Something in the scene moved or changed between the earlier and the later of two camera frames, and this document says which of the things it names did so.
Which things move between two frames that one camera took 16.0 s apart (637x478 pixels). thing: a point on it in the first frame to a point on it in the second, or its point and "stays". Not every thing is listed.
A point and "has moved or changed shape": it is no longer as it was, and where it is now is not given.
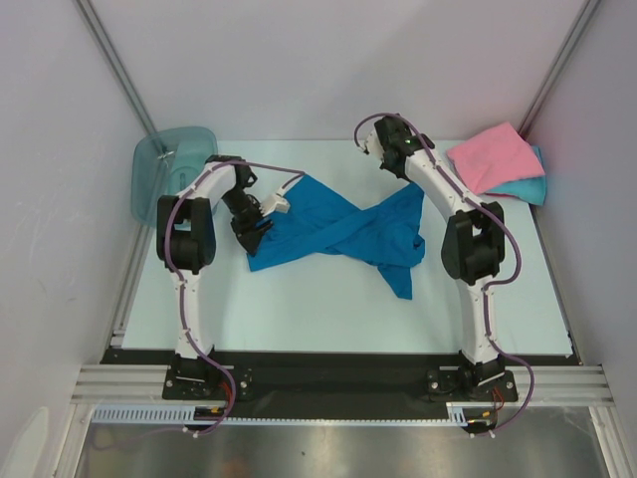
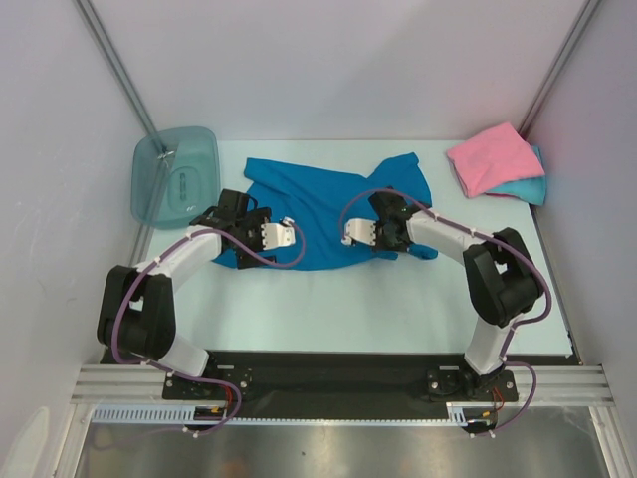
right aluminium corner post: x=556 y=66 stays
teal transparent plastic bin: x=164 y=162 stays
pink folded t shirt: x=494 y=157 stays
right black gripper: x=391 y=159 to x=388 y=237
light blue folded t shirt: x=530 y=189 stays
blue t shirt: x=386 y=232 has moved or changed shape
